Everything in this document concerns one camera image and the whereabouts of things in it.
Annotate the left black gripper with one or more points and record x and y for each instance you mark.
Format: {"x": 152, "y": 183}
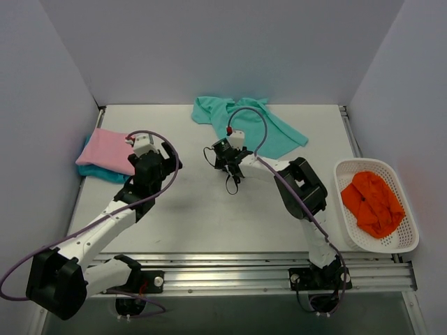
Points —
{"x": 167, "y": 158}

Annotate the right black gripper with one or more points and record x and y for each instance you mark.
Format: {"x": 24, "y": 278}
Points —
{"x": 230, "y": 160}

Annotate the teal t shirt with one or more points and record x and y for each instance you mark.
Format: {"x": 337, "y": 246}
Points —
{"x": 254, "y": 119}

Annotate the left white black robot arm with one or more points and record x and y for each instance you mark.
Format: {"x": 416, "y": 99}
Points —
{"x": 62, "y": 277}

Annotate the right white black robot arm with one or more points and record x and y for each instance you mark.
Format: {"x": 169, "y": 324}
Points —
{"x": 301, "y": 191}

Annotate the folded pink t shirt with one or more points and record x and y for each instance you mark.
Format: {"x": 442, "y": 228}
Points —
{"x": 108, "y": 150}

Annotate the folded teal t shirt underneath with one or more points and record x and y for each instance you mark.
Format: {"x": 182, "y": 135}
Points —
{"x": 100, "y": 173}

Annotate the orange t shirt in basket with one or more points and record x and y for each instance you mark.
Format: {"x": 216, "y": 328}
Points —
{"x": 371, "y": 201}

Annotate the white plastic perforated basket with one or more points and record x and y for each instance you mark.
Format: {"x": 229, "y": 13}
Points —
{"x": 406, "y": 237}

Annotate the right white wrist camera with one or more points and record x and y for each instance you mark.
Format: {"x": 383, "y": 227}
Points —
{"x": 235, "y": 138}

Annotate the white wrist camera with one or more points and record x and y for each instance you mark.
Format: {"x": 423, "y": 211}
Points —
{"x": 235, "y": 138}
{"x": 142, "y": 143}

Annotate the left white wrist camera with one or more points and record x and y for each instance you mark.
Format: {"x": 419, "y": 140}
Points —
{"x": 142, "y": 143}

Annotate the aluminium rail frame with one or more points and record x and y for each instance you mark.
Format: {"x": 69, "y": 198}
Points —
{"x": 211, "y": 243}

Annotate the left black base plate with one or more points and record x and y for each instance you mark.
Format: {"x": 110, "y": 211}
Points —
{"x": 142, "y": 283}

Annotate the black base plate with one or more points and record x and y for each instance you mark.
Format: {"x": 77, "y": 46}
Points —
{"x": 310, "y": 279}
{"x": 142, "y": 283}

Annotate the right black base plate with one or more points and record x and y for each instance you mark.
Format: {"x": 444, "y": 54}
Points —
{"x": 310, "y": 279}

